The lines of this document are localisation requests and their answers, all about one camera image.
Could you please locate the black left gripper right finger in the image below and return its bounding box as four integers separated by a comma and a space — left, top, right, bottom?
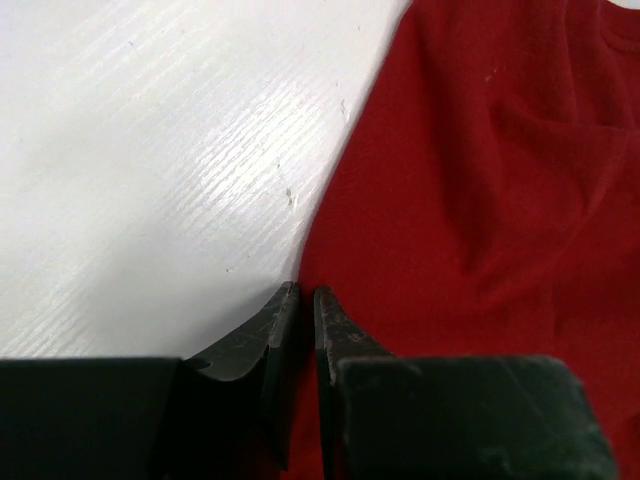
313, 288, 618, 479

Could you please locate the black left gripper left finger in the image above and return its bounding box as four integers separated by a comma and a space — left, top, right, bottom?
1, 282, 300, 479

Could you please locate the red t shirt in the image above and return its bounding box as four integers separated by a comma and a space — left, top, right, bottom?
299, 1, 639, 479

